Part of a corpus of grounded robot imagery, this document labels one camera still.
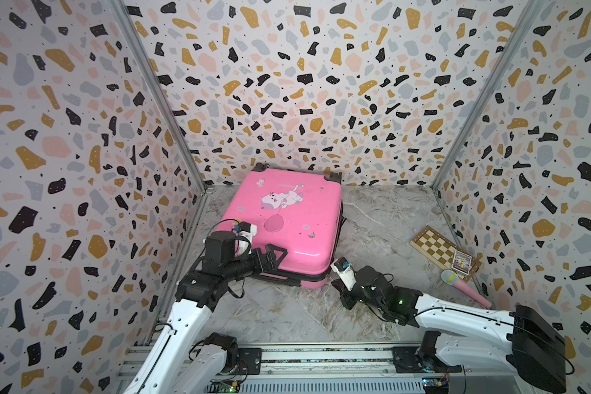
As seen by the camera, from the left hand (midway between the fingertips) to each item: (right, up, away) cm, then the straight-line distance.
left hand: (280, 255), depth 71 cm
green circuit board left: (-16, -38, -1) cm, 41 cm away
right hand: (+17, -11, +8) cm, 21 cm away
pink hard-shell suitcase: (+6, +12, +16) cm, 21 cm away
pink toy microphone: (+59, -12, +17) cm, 63 cm away
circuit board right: (+45, -38, 0) cm, 59 cm away
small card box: (+64, -7, +19) cm, 68 cm away
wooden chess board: (+61, -3, +26) cm, 66 cm away
